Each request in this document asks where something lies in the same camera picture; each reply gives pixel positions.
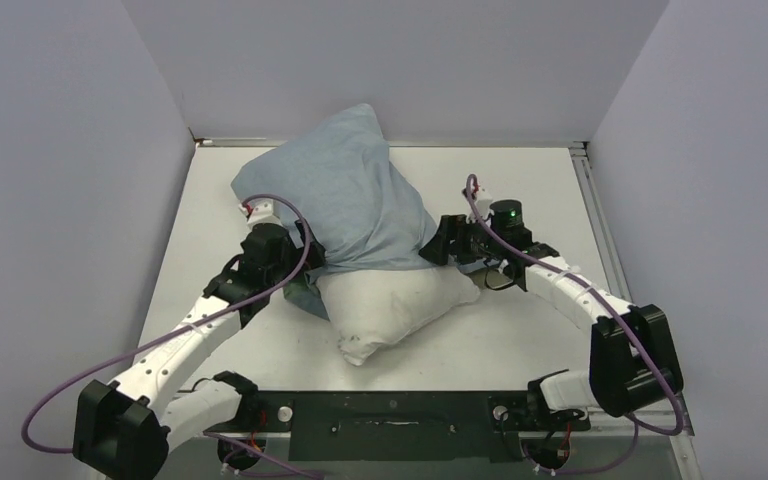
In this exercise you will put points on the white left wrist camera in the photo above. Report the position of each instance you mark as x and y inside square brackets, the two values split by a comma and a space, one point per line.
[259, 213]

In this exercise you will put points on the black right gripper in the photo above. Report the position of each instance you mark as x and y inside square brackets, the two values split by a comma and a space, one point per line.
[453, 228]

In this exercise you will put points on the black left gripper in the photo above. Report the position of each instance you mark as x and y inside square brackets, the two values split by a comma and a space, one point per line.
[297, 254]

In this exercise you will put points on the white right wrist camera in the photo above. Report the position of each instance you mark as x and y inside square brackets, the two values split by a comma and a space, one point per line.
[481, 197]

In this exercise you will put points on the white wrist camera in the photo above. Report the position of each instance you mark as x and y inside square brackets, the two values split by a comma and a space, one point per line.
[481, 197]
[259, 213]

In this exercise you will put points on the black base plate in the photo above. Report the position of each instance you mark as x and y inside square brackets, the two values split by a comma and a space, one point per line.
[402, 425]

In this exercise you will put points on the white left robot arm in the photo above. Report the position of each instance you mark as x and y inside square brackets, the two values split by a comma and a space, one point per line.
[127, 427]

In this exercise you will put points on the white pillow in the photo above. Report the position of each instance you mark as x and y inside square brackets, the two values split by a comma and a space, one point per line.
[374, 309]

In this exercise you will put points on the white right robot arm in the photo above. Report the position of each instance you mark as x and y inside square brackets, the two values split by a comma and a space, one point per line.
[632, 359]

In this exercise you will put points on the light blue pillowcase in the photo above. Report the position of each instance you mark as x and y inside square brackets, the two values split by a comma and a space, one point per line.
[360, 208]

